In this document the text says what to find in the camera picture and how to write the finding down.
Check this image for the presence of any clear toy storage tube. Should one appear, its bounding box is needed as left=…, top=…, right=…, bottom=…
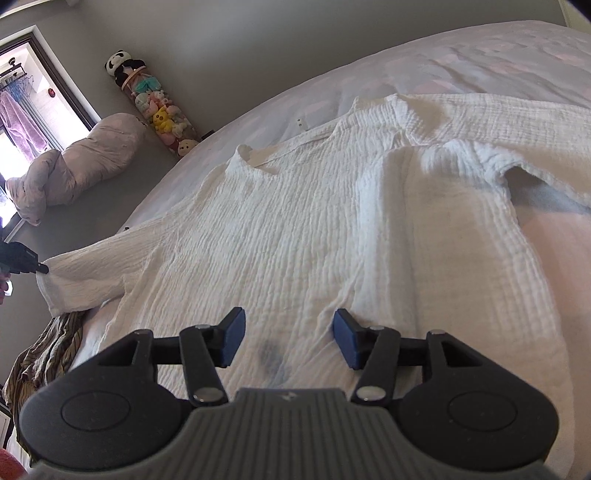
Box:
left=117, top=69, right=202, bottom=159

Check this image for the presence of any stack of plush toys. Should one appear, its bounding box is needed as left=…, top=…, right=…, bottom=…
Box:
left=127, top=76, right=200, bottom=157

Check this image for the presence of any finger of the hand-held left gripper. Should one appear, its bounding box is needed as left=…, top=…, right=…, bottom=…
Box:
left=0, top=242, right=49, bottom=276

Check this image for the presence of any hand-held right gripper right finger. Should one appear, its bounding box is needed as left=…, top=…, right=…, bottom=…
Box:
left=333, top=308, right=481, bottom=408

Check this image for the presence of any bed with pink dotted sheet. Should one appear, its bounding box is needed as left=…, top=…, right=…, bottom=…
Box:
left=0, top=21, right=591, bottom=480

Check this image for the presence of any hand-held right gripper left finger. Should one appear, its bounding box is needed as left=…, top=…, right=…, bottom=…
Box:
left=99, top=308, right=245, bottom=408

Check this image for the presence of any pink rolled quilt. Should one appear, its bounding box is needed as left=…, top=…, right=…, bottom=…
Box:
left=6, top=113, right=148, bottom=226

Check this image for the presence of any panda plush toy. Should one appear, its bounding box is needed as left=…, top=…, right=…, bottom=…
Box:
left=105, top=49, right=147, bottom=85

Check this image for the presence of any olive striped shirt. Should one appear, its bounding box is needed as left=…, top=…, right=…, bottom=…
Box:
left=2, top=311, right=86, bottom=416

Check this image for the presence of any drying rack with hangers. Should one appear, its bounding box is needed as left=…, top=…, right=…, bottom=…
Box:
left=0, top=55, right=36, bottom=100

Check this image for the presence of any person's orange clothing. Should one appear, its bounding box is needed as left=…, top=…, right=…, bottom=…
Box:
left=0, top=450, right=27, bottom=480

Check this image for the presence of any window with dark frame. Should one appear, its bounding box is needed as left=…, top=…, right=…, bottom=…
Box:
left=0, top=25, right=103, bottom=241

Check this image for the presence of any white crinkle shirt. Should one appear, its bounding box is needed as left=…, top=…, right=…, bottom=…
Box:
left=37, top=92, right=591, bottom=467

